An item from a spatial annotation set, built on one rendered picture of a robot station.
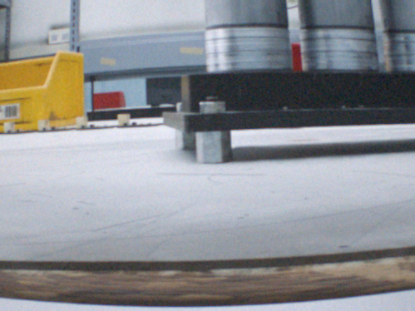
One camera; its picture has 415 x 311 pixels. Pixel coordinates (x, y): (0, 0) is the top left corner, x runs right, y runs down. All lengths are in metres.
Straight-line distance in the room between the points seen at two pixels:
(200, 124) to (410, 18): 0.09
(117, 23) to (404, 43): 4.58
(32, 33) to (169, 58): 2.43
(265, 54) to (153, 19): 4.55
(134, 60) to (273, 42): 2.39
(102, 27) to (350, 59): 4.60
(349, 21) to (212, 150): 0.07
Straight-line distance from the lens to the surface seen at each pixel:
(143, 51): 2.61
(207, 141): 0.19
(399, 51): 0.25
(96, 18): 4.85
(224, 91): 0.23
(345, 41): 0.24
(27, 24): 4.97
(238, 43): 0.23
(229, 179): 0.15
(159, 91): 2.71
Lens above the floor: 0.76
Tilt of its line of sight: 4 degrees down
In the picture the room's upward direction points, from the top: 2 degrees counter-clockwise
